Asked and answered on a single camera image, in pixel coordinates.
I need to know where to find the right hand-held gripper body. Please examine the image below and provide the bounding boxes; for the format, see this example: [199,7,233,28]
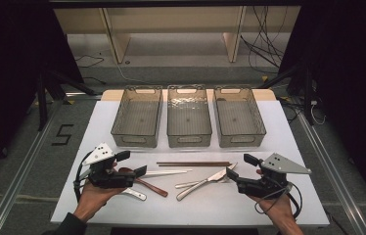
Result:
[236,152,312,200]

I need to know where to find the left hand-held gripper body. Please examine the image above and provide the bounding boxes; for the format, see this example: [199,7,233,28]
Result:
[82,142,137,190]

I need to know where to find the white ceramic spoon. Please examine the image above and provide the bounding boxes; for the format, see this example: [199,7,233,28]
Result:
[120,187,148,202]

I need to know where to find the silver metal knife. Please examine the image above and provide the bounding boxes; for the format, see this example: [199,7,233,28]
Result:
[175,162,239,202]

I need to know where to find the transparent grey plastic bin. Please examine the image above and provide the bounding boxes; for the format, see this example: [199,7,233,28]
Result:
[166,83,213,149]
[110,85,164,149]
[212,85,267,149]

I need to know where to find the brown wooden chopstick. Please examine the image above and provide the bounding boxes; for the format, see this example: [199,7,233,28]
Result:
[158,163,233,167]
[156,161,232,165]

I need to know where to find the metal utensil handle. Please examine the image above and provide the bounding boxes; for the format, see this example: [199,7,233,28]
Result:
[174,175,233,190]

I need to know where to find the person's left hand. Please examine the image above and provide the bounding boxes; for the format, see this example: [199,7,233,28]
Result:
[72,180,128,223]

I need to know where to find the person's right hand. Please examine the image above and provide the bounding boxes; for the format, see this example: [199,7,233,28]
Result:
[248,190,297,226]

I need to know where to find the black tripod stand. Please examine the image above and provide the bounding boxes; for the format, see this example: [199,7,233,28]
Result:
[35,68,97,131]
[257,62,316,126]

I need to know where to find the black curtain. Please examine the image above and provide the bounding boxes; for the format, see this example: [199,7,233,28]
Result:
[278,0,366,216]
[0,0,84,190]

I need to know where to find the black overhead beam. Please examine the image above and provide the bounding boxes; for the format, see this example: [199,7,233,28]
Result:
[48,0,302,9]

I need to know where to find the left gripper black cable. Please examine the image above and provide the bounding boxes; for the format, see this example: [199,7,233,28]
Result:
[72,151,94,202]

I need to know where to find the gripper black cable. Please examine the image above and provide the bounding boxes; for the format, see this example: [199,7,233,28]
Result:
[253,180,303,219]
[72,151,94,202]

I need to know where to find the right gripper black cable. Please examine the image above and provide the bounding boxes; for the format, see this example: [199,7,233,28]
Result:
[253,180,303,219]

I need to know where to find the aluminium floor rail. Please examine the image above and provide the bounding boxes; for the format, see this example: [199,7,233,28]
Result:
[0,101,62,235]
[297,112,366,235]

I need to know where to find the white floor cable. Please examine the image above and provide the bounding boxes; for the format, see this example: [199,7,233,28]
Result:
[114,62,146,84]

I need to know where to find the thin black floor cable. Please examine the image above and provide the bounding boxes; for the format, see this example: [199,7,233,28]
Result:
[74,54,107,86]

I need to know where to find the black cable bundle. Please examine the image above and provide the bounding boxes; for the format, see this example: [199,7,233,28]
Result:
[239,6,290,74]

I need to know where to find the light wooden desk frame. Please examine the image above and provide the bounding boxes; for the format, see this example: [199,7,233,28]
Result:
[53,6,302,65]

